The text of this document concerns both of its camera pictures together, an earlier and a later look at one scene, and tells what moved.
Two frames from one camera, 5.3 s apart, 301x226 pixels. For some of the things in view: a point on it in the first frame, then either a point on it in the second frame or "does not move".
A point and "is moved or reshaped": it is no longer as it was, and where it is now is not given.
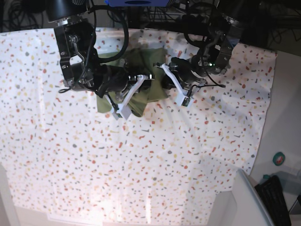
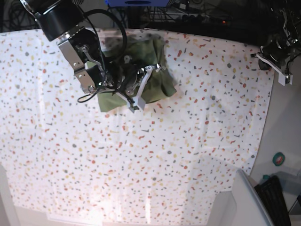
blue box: x=137 y=3 does not move
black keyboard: x=271 y=192 does not move
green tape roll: x=279 y=158 does not move
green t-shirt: x=139 y=64 is moved or reshaped
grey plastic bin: x=251 y=210 does not move
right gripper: x=189 y=73 → x=278 y=52
